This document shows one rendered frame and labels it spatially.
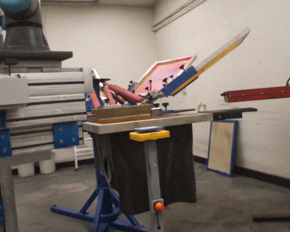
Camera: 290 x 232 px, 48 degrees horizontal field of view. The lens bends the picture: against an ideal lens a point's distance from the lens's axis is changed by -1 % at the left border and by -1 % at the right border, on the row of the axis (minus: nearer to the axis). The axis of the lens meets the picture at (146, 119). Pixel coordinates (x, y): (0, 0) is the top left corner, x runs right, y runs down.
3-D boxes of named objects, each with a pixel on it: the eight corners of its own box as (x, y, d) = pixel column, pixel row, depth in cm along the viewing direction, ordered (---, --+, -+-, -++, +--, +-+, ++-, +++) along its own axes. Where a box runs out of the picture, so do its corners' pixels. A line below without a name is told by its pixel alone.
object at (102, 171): (131, 195, 161) (124, 129, 159) (114, 197, 158) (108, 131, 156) (108, 177, 204) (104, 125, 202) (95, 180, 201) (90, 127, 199)
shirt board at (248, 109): (251, 116, 287) (250, 107, 286) (258, 119, 247) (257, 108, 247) (105, 127, 310) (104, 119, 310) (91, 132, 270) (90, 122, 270)
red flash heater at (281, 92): (295, 97, 282) (294, 83, 281) (312, 97, 237) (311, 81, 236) (224, 103, 293) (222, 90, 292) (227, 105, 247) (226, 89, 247)
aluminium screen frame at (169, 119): (213, 120, 164) (212, 113, 164) (98, 134, 144) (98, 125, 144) (155, 118, 238) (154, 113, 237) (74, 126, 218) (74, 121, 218)
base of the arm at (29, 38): (9, 51, 96) (6, 18, 95) (-3, 60, 108) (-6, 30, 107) (58, 52, 105) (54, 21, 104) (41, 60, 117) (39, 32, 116)
